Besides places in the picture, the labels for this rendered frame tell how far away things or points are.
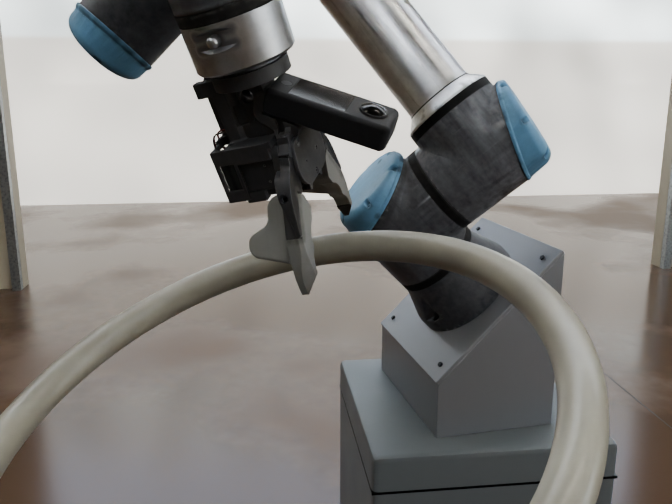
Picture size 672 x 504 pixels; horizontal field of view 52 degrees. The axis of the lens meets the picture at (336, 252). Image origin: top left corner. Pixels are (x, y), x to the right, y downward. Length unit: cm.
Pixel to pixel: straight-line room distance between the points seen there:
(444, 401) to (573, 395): 71
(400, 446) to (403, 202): 38
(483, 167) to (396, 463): 47
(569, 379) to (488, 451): 70
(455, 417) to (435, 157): 42
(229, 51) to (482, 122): 56
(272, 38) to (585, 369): 35
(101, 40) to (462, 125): 55
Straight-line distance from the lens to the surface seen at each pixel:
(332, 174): 70
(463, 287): 115
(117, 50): 74
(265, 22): 59
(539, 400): 122
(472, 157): 106
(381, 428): 119
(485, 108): 108
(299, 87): 63
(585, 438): 42
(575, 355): 47
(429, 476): 114
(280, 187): 61
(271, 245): 63
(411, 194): 109
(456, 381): 114
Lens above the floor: 141
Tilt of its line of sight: 14 degrees down
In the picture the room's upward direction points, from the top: straight up
